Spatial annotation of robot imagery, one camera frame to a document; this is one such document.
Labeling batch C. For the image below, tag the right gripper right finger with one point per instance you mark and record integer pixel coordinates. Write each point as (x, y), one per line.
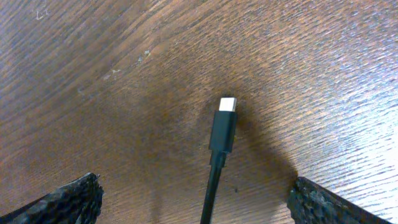
(310, 203)

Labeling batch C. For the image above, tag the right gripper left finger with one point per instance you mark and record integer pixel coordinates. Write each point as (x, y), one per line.
(78, 202)

